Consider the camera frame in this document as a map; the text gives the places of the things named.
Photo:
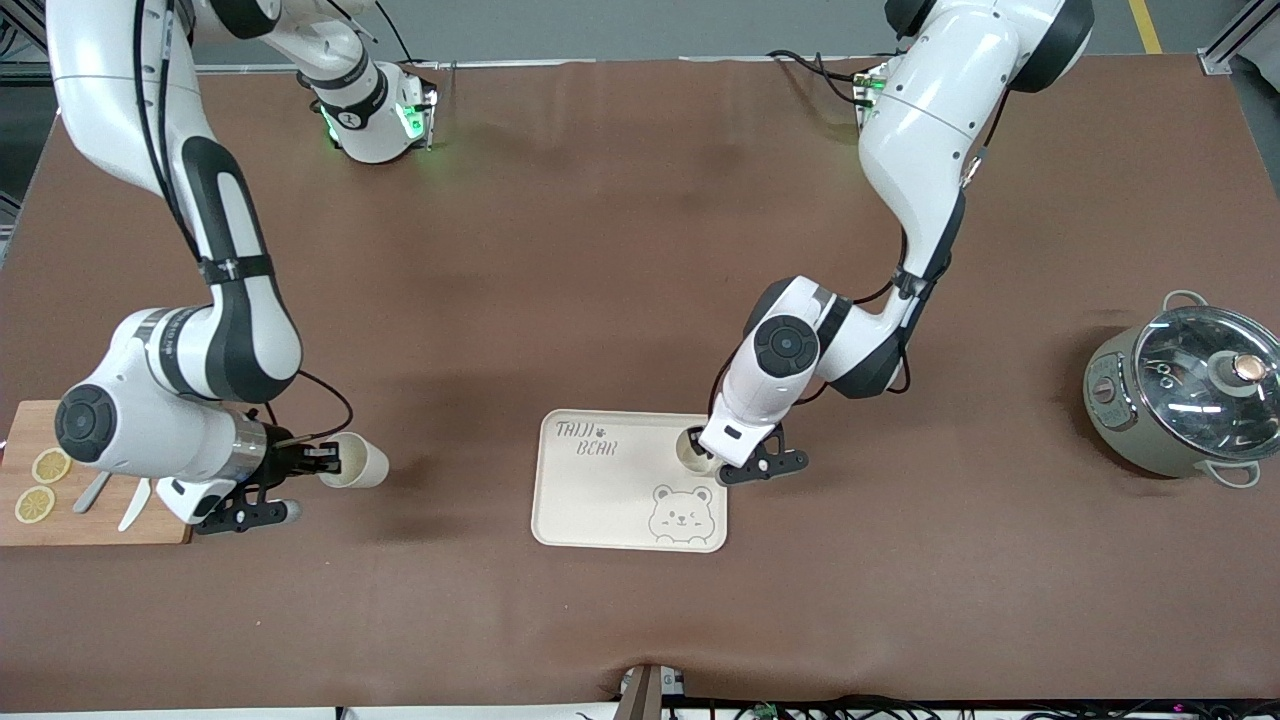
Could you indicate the cream tray with bear print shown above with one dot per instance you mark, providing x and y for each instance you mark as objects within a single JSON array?
[{"x": 600, "y": 510}]

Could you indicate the grey plastic knife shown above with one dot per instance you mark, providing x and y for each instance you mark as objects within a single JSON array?
[{"x": 90, "y": 495}]

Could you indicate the bamboo cutting board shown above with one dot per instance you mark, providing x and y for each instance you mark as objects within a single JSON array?
[{"x": 100, "y": 535}]

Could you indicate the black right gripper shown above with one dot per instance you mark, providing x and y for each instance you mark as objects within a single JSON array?
[{"x": 283, "y": 459}]

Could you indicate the yellow lemon slice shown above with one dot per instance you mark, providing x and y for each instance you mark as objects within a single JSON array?
[
  {"x": 51, "y": 465},
  {"x": 35, "y": 505}
]

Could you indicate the glass pot lid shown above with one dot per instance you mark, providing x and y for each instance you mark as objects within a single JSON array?
[{"x": 1190, "y": 400}]

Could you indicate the aluminium frame profile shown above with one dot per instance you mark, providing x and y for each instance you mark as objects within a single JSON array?
[{"x": 1235, "y": 40}]

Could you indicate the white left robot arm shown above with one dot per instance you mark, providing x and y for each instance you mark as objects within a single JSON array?
[{"x": 930, "y": 120}]

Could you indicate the white plastic cup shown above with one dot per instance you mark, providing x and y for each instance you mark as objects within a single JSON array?
[
  {"x": 365, "y": 462},
  {"x": 690, "y": 464}
]

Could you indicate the metal table clamp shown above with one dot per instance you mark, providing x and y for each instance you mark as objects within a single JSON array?
[{"x": 645, "y": 695}]

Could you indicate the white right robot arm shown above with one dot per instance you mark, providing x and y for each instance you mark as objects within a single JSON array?
[{"x": 230, "y": 330}]

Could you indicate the green cooking pot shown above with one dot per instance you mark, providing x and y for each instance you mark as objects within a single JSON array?
[{"x": 1140, "y": 445}]

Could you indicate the white plastic knife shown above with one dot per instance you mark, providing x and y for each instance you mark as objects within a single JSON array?
[{"x": 133, "y": 510}]

